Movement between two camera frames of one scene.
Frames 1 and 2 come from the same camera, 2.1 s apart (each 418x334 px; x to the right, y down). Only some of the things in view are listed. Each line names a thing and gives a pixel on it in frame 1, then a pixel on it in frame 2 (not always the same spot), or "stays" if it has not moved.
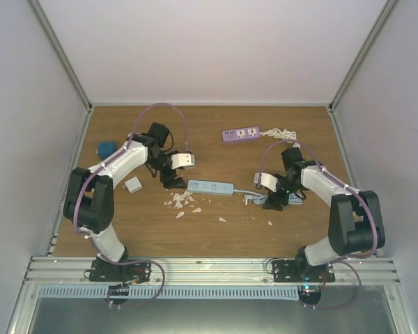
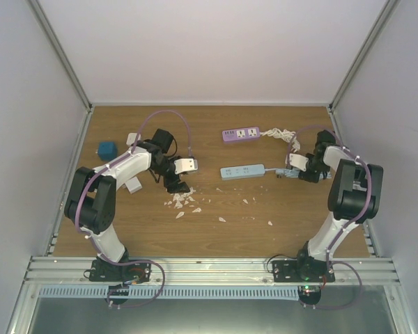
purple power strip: x=240 y=133 stays
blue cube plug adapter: x=105 y=149 stays
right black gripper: x=274 y=200 → x=312 y=178
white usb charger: x=132 y=185 stays
